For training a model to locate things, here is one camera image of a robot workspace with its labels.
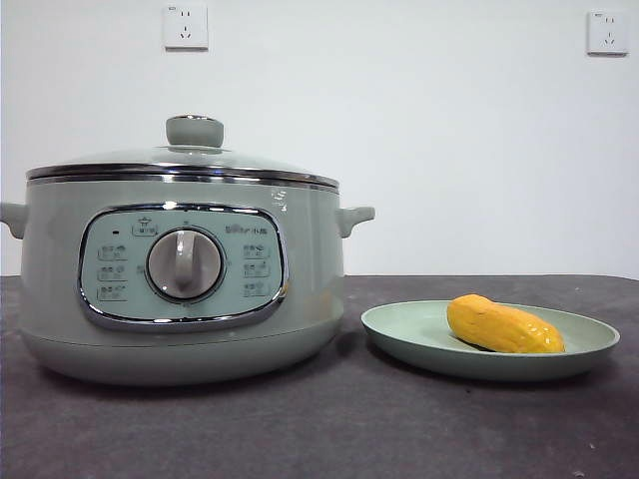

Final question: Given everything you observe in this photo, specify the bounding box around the pale green electric steamer pot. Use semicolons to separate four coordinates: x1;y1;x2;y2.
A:
0;174;376;386

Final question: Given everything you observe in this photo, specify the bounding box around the glass lid with green knob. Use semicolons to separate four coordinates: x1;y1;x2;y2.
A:
25;113;340;185

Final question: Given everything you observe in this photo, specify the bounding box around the white wall socket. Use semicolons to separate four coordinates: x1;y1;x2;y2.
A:
586;10;630;57
163;2;210;51

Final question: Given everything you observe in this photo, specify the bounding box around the pale green round plate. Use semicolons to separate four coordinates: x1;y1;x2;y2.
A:
360;298;622;383

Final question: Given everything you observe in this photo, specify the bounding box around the yellow corn cob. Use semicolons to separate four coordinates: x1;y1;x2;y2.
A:
445;293;567;354

